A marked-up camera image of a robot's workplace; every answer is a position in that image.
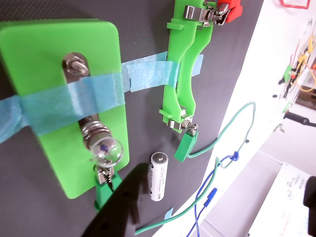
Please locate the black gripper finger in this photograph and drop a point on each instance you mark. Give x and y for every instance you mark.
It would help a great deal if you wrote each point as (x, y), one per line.
(118, 205)
(311, 197)

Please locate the white AA battery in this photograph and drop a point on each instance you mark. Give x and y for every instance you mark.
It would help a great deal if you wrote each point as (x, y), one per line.
(158, 177)

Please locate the green alligator clip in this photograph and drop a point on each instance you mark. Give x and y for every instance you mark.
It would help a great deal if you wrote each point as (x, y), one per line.
(103, 195)
(185, 145)

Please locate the green battery holder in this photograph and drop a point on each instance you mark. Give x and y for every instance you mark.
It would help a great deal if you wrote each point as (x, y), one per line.
(175, 74)

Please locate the green bulb holder base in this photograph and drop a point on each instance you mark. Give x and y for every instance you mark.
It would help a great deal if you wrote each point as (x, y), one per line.
(37, 49)

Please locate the red alligator clip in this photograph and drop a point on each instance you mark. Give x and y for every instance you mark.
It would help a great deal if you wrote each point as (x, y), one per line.
(233, 10)

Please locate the white sheet with writing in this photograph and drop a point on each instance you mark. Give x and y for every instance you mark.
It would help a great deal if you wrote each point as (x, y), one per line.
(291, 197)

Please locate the small glass light bulb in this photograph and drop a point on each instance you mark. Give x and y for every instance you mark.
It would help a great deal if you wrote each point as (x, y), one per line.
(107, 150)

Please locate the dark grey work mat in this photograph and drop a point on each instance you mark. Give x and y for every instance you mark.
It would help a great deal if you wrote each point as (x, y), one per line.
(148, 24)

